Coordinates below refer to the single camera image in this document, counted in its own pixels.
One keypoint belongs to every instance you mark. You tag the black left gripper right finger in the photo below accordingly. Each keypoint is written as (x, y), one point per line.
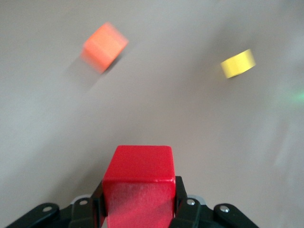
(192, 213)

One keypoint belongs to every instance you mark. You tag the red wooden block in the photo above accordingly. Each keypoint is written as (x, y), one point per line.
(140, 180)

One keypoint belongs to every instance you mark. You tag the orange wooden block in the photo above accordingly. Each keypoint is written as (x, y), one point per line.
(104, 46)

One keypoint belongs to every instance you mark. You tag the yellow wooden block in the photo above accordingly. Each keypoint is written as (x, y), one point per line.
(238, 63)

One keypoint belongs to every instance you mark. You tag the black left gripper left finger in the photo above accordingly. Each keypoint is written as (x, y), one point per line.
(80, 213)

